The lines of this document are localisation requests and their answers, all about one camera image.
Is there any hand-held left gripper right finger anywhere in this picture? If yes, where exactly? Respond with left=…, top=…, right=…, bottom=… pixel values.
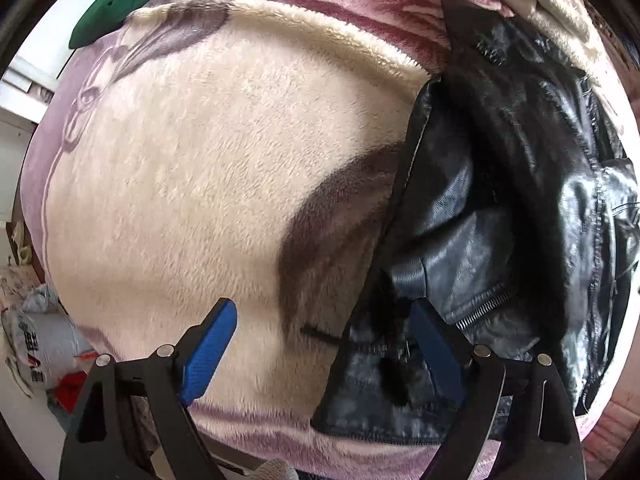
left=409, top=299, right=587, bottom=480

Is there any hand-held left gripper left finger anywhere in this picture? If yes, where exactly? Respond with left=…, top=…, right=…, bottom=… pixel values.
left=59, top=297, right=238, bottom=480

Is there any black leather jacket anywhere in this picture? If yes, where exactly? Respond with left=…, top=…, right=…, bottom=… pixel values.
left=310, top=0, right=640, bottom=446

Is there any red cloth item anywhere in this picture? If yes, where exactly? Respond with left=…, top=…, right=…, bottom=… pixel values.
left=52, top=370, right=95, bottom=412

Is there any grey plastic bag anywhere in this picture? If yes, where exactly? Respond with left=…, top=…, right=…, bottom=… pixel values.
left=2, top=285, right=96, bottom=396

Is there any floral fleece blanket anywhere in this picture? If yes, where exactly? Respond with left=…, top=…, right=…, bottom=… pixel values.
left=22, top=0, right=631, bottom=480

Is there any white wardrobe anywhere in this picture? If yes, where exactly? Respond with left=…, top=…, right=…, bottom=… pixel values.
left=0, top=52, right=71, bottom=201

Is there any green garment with white stripes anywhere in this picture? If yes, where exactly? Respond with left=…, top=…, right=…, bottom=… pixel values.
left=69, top=0, right=201, bottom=50

